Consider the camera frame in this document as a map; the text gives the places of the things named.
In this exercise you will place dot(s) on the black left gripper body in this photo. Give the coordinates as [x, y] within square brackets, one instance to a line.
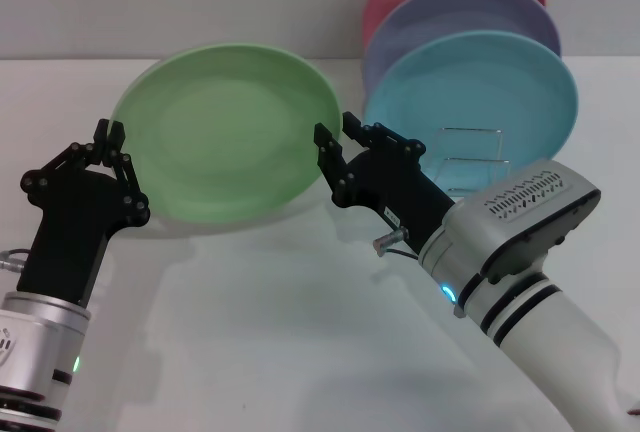
[70, 237]

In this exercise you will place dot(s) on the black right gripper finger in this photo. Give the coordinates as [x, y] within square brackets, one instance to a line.
[335, 167]
[385, 141]

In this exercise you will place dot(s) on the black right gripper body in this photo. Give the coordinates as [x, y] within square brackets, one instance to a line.
[400, 187]

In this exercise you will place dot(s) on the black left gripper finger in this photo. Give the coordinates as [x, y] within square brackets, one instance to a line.
[132, 192]
[60, 164]

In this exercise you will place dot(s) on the green plate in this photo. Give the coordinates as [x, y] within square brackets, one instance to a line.
[230, 137]

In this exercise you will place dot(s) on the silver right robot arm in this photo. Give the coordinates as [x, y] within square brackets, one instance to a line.
[550, 347]

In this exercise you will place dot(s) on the blue plate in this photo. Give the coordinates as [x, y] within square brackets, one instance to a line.
[475, 82]

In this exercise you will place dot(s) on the purple plate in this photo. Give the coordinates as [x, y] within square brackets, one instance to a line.
[450, 12]

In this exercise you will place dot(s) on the right wrist vented housing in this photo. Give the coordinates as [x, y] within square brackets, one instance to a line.
[530, 202]

